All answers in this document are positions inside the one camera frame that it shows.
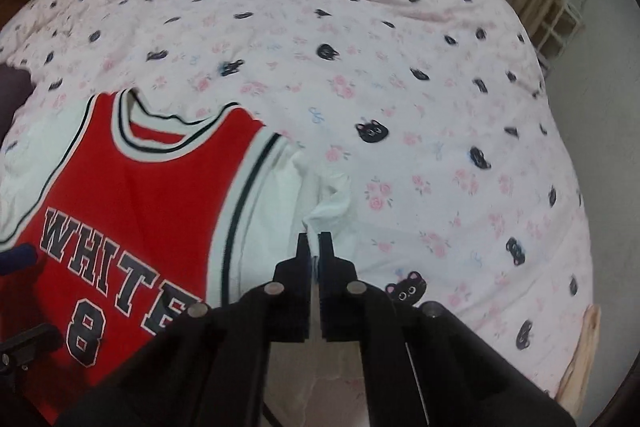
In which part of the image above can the red white basketball jersey shirt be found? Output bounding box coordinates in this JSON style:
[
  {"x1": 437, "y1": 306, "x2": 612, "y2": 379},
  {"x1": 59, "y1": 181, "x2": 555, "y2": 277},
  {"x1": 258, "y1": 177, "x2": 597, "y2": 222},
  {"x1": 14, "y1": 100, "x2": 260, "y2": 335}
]
[{"x1": 1, "y1": 90, "x2": 354, "y2": 421}]

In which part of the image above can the pink cat print duvet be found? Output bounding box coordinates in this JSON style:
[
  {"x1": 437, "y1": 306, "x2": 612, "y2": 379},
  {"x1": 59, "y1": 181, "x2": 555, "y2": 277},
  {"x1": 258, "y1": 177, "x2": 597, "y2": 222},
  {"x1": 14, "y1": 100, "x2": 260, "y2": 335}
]
[{"x1": 1, "y1": 0, "x2": 592, "y2": 392}]

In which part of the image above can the white metal shelf rack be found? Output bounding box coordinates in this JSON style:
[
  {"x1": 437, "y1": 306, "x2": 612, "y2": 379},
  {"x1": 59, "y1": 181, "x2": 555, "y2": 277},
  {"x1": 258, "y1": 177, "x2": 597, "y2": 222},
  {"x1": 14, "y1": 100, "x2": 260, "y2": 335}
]
[{"x1": 532, "y1": 2, "x2": 582, "y2": 65}]

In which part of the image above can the dark grey folded garment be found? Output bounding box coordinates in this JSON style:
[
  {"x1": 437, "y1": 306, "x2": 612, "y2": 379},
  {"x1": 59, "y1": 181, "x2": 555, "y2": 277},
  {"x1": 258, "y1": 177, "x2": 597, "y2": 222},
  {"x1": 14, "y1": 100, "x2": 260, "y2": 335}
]
[{"x1": 0, "y1": 63, "x2": 35, "y2": 142}]

